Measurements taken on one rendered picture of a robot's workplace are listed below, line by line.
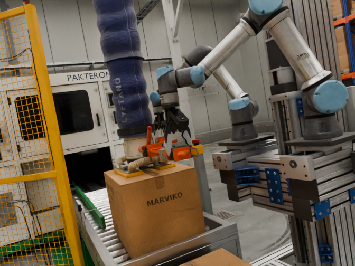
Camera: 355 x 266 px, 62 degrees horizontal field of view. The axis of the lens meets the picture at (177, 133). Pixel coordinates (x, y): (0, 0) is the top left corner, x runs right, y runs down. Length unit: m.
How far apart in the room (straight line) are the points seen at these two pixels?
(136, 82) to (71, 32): 9.22
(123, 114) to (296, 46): 0.97
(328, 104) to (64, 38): 10.02
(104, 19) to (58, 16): 9.22
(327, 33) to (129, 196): 1.27
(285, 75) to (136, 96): 0.80
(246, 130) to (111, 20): 0.95
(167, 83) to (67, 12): 9.97
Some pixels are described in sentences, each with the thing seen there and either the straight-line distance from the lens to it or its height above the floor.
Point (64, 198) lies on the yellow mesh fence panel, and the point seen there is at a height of 0.82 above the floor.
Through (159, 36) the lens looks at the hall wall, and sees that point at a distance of 11.82.
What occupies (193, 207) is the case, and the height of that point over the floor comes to 0.74.
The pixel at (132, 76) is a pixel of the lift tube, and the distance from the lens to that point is 1.71.
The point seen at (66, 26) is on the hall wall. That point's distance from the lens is 10.91.
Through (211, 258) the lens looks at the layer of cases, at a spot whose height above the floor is 0.54.
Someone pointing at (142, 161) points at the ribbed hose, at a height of 1.02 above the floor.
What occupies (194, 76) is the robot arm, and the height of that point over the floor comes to 1.37.
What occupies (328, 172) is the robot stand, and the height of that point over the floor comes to 0.91.
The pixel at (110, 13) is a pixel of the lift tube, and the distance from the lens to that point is 1.79.
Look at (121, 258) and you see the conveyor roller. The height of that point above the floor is 0.54.
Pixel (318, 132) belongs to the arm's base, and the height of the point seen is 1.07.
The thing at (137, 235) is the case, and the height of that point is 0.69.
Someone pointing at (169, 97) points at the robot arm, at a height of 1.31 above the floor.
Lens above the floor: 1.22
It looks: 3 degrees down
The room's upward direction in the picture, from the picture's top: 10 degrees counter-clockwise
